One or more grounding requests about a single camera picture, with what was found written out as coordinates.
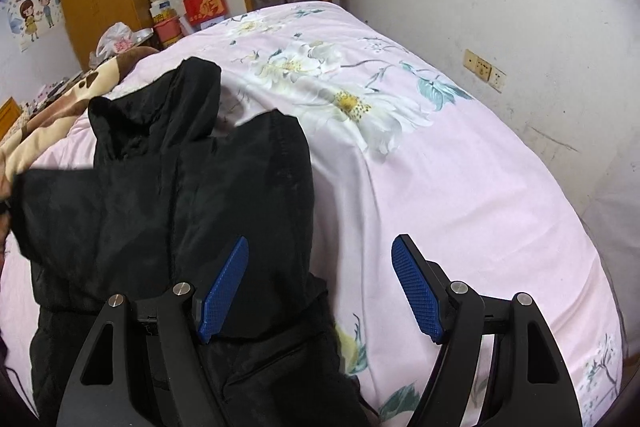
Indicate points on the clutter on side table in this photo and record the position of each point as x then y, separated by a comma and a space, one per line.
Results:
55, 92

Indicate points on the cartoon couple wall poster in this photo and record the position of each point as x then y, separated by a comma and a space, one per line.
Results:
32, 9

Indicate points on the small wooden bedside cabinet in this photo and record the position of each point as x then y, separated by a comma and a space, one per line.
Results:
10, 119

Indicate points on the brown plush blanket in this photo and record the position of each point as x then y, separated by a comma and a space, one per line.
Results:
55, 117

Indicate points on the red gift box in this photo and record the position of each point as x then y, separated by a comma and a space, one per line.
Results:
206, 4

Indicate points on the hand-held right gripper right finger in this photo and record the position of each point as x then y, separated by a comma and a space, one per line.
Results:
415, 287

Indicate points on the red plastic bucket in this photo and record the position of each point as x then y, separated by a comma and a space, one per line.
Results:
167, 32

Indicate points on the black padded jacket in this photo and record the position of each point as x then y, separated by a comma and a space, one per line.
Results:
165, 202

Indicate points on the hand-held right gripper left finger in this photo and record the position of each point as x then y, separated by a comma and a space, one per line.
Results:
224, 287

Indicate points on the yellowed wall socket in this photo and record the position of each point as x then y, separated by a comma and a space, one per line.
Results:
496, 78
477, 64

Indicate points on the white plastic bag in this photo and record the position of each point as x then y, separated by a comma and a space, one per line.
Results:
116, 39

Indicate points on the white and yellow box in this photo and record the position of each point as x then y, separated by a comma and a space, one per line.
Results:
162, 11

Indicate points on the pink floral bed sheet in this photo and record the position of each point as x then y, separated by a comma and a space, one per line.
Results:
450, 187

